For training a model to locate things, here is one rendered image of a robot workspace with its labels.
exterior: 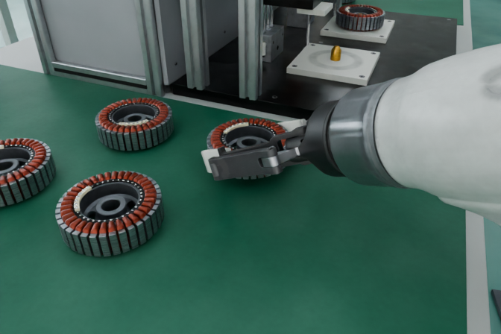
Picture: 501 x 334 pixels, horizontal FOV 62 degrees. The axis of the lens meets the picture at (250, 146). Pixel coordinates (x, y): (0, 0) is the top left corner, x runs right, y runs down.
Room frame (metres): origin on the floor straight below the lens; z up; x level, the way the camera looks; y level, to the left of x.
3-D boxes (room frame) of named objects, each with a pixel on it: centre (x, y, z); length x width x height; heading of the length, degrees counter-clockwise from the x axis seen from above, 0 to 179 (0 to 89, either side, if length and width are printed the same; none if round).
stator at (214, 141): (0.48, 0.00, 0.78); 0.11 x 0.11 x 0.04
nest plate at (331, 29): (1.00, -0.26, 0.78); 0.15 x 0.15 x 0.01; 67
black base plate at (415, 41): (0.90, -0.20, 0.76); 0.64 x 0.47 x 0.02; 157
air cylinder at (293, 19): (1.06, -0.13, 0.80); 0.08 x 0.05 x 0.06; 157
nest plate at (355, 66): (0.78, -0.17, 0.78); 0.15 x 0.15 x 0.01; 67
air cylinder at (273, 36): (0.84, -0.03, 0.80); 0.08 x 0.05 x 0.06; 157
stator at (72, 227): (0.36, 0.16, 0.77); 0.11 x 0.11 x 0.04
